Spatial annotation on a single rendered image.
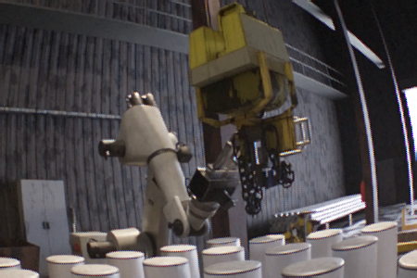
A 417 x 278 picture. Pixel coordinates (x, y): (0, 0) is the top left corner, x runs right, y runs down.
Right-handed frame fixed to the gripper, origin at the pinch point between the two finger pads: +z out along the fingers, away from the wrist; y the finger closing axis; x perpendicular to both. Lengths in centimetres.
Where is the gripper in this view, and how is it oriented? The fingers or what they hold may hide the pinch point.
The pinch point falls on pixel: (232, 150)
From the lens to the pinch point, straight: 195.3
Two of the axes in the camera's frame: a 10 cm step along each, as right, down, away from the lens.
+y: 7.2, 0.4, 7.0
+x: 5.6, 5.6, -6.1
